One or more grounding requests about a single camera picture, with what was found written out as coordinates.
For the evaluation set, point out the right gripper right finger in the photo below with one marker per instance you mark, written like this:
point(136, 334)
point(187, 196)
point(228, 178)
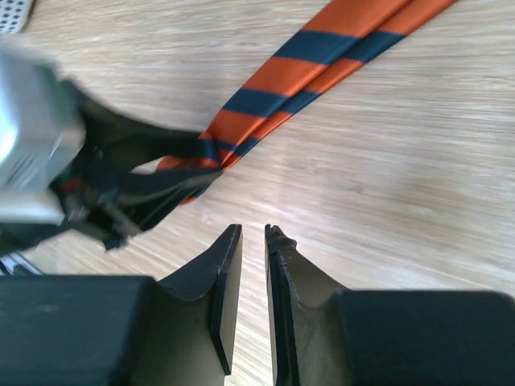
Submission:
point(324, 333)

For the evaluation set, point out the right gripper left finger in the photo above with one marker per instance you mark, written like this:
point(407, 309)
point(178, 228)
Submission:
point(122, 330)

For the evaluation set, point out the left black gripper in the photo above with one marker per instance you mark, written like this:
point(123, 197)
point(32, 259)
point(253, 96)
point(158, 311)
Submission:
point(89, 185)

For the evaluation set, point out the orange navy striped tie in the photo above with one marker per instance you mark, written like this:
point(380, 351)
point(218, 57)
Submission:
point(342, 38)

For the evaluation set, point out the white plastic basket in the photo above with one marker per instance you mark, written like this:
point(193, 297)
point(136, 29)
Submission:
point(15, 15)

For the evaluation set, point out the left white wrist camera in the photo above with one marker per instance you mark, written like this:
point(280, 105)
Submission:
point(41, 133)

